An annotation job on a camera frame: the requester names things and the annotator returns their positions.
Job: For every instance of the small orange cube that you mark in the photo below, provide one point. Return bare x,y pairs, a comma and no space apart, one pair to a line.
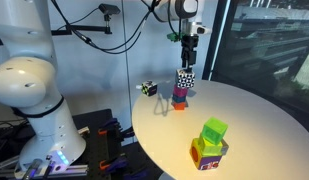
179,106

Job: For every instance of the green wrist connector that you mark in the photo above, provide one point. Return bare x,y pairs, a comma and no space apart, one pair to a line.
174,37

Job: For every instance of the yellow-green cube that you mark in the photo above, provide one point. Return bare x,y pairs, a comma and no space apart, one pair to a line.
208,148

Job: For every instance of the orange and yellow large cube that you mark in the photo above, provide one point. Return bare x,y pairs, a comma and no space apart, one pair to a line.
201,161

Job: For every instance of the small blue cube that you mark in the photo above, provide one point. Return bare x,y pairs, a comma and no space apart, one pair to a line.
178,99

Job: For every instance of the orange and black clamp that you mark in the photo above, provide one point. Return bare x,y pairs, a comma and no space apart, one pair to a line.
108,125

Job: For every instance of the black camera on boom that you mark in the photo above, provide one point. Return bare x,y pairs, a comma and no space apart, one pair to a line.
108,9

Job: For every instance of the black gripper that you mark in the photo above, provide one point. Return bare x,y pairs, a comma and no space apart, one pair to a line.
189,43

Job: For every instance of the bright green cube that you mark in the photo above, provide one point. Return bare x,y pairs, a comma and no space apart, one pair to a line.
214,130

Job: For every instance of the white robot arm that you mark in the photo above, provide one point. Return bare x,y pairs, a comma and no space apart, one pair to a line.
27,79

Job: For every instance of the white and blue patterned dice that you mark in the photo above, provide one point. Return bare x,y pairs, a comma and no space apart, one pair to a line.
184,79

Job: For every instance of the black perforated mounting board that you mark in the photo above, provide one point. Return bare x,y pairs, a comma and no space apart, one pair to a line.
99,147

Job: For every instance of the magenta cube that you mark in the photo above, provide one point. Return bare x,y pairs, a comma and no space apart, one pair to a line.
180,92

